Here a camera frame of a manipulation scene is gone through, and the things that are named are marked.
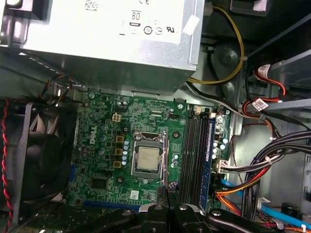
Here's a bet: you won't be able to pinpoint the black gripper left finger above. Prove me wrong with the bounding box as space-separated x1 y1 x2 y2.
82 185 170 233

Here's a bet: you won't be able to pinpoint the black white wire bundle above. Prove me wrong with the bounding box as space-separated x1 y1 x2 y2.
186 81 265 119

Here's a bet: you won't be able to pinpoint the long blue expansion slot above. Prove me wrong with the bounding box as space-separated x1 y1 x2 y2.
83 200 142 212

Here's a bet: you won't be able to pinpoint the silver CPU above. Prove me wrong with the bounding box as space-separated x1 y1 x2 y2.
135 145 161 174

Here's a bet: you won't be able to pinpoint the red black twisted wire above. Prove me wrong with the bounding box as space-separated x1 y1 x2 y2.
0 98 15 230

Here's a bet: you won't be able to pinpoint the blue RAM stick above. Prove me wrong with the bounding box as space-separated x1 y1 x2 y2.
198 116 216 216

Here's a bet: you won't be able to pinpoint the orange wires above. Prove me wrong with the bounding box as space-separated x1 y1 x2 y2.
215 182 258 214

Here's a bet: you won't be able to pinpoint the metal CPU socket cover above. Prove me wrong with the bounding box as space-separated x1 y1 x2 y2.
130 131 168 182

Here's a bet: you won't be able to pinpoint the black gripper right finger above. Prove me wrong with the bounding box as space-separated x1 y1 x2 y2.
169 191 275 233

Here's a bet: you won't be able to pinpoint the black case fan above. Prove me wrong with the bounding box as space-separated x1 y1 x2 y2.
0 99 81 214

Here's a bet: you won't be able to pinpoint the silver power supply unit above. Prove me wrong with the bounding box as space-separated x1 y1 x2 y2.
0 0 206 97

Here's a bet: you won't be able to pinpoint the black PC case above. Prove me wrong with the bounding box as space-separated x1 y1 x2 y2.
0 0 311 233

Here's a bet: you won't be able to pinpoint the light blue flat cable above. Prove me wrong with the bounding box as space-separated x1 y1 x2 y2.
218 176 311 228

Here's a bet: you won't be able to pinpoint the yellow wire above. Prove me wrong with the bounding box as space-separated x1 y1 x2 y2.
188 6 245 85

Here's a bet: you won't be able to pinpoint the black RAM stick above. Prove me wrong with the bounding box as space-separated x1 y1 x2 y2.
162 125 171 195

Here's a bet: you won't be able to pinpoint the black cable bundle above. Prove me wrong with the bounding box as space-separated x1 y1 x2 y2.
228 131 311 219

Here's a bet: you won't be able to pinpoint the silver drive cage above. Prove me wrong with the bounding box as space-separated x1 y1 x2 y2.
264 47 311 115

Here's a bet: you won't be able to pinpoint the red orange wire harness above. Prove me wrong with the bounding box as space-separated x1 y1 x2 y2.
242 64 289 139

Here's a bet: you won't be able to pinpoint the green motherboard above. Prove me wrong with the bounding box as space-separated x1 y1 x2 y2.
65 91 234 214

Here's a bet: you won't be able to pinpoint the short blue expansion slot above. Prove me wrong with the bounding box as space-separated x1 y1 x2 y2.
69 162 76 185

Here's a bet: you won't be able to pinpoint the metal locking lever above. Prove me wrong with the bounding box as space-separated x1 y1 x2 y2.
156 145 168 186

